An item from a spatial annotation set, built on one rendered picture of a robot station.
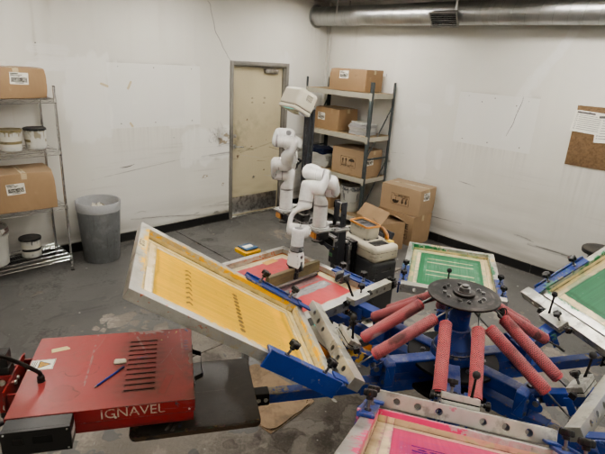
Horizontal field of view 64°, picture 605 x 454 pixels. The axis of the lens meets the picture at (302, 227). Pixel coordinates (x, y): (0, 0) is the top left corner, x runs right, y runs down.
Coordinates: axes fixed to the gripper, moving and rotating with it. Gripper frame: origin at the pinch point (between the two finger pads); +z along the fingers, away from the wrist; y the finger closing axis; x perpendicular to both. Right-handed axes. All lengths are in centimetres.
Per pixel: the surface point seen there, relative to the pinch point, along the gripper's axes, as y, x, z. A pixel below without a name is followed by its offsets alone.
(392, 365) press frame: -93, 33, 0
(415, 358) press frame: -95, 17, 2
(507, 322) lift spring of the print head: -122, -2, -21
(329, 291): -20.1, -10.3, 5.1
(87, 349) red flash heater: -16, 124, 0
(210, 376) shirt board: -42, 86, 13
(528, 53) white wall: 43, -369, -168
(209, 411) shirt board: -59, 97, 14
